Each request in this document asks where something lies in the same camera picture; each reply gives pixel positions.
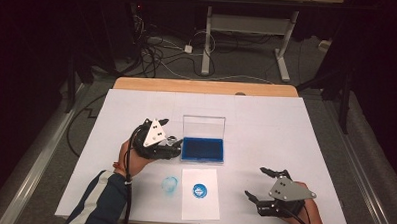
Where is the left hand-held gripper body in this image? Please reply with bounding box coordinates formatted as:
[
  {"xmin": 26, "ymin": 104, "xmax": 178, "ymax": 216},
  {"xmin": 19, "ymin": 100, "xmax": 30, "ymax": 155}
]
[{"xmin": 129, "ymin": 118, "xmax": 184, "ymax": 160}]

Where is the person's right hand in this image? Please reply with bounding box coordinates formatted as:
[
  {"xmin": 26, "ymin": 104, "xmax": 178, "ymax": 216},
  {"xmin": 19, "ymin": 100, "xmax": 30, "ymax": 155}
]
[{"xmin": 281, "ymin": 180, "xmax": 332, "ymax": 224}]

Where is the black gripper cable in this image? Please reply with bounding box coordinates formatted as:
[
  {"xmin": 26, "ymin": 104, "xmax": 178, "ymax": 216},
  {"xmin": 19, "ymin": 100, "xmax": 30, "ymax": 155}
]
[
  {"xmin": 279, "ymin": 204, "xmax": 314, "ymax": 224},
  {"xmin": 122, "ymin": 122, "xmax": 147, "ymax": 224}
]

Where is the white-legged desk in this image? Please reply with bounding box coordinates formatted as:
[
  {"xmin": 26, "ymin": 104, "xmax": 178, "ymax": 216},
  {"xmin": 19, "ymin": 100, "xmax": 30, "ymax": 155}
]
[{"xmin": 187, "ymin": 0, "xmax": 345, "ymax": 85}]

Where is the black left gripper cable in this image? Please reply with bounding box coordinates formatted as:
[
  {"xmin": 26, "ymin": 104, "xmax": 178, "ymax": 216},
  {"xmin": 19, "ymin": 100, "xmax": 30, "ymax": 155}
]
[{"xmin": 122, "ymin": 122, "xmax": 147, "ymax": 224}]

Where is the tangle of floor cables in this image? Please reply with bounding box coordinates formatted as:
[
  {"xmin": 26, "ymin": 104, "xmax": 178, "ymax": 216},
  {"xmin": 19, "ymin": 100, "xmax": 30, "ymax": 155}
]
[{"xmin": 127, "ymin": 13, "xmax": 218, "ymax": 81}]

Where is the red bracelet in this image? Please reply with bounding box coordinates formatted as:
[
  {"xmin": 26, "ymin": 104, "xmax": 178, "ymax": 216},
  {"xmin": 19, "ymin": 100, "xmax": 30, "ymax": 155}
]
[{"xmin": 112, "ymin": 161, "xmax": 129, "ymax": 178}]

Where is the white paper sheet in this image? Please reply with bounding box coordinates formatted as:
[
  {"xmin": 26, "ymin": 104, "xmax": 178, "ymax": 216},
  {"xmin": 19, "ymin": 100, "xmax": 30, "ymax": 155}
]
[{"xmin": 180, "ymin": 166, "xmax": 223, "ymax": 223}]

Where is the wooden table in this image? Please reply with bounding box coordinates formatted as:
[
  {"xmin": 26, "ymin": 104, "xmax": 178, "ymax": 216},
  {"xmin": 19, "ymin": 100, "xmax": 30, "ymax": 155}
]
[{"xmin": 111, "ymin": 76, "xmax": 301, "ymax": 99}]

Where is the white power strip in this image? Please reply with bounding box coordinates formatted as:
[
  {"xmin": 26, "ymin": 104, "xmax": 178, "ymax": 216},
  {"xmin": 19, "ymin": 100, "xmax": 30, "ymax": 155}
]
[{"xmin": 318, "ymin": 39, "xmax": 333, "ymax": 53}]

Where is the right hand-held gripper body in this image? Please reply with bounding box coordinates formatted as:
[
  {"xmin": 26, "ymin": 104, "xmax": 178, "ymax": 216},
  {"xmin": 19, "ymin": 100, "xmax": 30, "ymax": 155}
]
[{"xmin": 256, "ymin": 174, "xmax": 318, "ymax": 220}]

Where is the black stand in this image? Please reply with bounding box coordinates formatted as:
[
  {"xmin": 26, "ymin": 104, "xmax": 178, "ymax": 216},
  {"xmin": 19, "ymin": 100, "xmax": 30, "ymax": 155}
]
[
  {"xmin": 295, "ymin": 66, "xmax": 354, "ymax": 135},
  {"xmin": 64, "ymin": 50, "xmax": 80, "ymax": 115}
]

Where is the person's left hand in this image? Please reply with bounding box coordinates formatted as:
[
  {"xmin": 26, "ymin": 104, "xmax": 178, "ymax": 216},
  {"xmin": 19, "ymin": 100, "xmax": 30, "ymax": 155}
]
[{"xmin": 112, "ymin": 138, "xmax": 156, "ymax": 180}]

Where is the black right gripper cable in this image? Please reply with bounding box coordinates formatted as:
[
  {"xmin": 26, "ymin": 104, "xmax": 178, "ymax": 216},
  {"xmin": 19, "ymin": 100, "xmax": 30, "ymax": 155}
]
[{"xmin": 279, "ymin": 204, "xmax": 314, "ymax": 224}]

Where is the black floor cable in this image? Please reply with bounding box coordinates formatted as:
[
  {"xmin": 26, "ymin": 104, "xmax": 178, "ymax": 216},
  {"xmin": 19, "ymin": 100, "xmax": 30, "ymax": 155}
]
[{"xmin": 65, "ymin": 91, "xmax": 108, "ymax": 158}]

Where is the metal floor rail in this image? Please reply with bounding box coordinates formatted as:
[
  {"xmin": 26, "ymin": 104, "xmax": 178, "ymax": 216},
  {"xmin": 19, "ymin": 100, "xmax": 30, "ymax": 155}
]
[
  {"xmin": 0, "ymin": 79, "xmax": 91, "ymax": 224},
  {"xmin": 311, "ymin": 95, "xmax": 397, "ymax": 224}
]

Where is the blue ink pad box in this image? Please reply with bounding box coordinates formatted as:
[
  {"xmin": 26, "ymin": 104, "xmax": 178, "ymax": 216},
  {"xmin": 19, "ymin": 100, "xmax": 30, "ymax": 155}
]
[{"xmin": 180, "ymin": 114, "xmax": 227, "ymax": 165}]

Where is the large white table cover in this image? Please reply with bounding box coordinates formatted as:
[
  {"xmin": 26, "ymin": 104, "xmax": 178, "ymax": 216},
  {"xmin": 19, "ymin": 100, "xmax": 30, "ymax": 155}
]
[{"xmin": 54, "ymin": 86, "xmax": 355, "ymax": 224}]

